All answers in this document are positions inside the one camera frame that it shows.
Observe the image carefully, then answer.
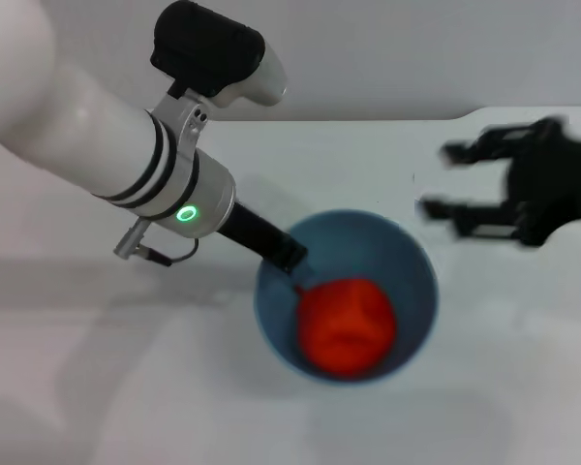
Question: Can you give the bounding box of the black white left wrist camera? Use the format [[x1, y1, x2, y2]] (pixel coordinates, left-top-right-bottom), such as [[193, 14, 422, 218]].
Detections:
[[148, 0, 289, 109]]

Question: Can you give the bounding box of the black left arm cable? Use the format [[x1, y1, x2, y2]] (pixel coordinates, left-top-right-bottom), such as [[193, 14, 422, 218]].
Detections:
[[113, 218, 200, 268]]

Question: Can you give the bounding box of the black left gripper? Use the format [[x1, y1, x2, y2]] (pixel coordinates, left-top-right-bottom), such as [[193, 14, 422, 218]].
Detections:
[[217, 200, 308, 276]]

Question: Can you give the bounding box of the blue bowl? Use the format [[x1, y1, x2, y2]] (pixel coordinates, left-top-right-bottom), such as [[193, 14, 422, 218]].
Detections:
[[252, 208, 441, 387]]

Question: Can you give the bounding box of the orange plush fruit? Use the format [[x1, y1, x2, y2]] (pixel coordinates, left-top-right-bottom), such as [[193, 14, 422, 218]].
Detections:
[[293, 277, 399, 375]]

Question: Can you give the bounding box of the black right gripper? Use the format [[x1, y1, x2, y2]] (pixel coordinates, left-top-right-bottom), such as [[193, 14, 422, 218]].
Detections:
[[417, 115, 581, 249]]

